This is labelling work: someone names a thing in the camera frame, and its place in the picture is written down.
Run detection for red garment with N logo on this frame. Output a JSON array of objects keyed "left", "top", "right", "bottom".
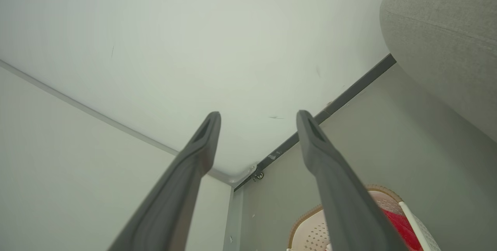
[{"left": 382, "top": 208, "right": 424, "bottom": 251}]

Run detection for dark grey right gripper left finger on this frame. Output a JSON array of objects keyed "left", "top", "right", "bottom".
[{"left": 109, "top": 112, "right": 222, "bottom": 251}]

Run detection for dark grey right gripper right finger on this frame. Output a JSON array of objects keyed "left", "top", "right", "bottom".
[{"left": 296, "top": 110, "right": 408, "bottom": 251}]

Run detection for cream perforated plastic laundry basket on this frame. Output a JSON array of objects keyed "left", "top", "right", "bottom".
[{"left": 287, "top": 184, "right": 441, "bottom": 251}]

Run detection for black baseboard strip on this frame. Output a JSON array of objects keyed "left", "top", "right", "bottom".
[{"left": 234, "top": 54, "right": 397, "bottom": 192}]

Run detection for grey fabric sofa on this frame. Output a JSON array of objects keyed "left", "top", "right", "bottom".
[{"left": 380, "top": 0, "right": 497, "bottom": 143}]

